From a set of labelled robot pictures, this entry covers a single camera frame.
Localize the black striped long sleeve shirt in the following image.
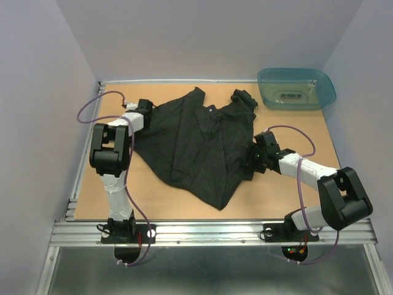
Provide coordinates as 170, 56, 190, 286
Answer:
134, 87, 258, 210

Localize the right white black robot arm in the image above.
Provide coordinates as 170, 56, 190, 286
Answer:
244, 131, 373, 243

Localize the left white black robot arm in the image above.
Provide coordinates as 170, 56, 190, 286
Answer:
89, 100, 155, 244

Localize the teal translucent plastic bin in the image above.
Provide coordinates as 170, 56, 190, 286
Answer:
257, 68, 337, 111

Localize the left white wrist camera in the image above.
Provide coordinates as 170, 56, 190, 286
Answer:
122, 102, 138, 111

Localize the aluminium front mounting rail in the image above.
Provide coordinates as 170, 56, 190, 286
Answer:
49, 219, 378, 247

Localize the aluminium left side rail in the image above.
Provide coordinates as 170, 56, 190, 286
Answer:
61, 98, 101, 222

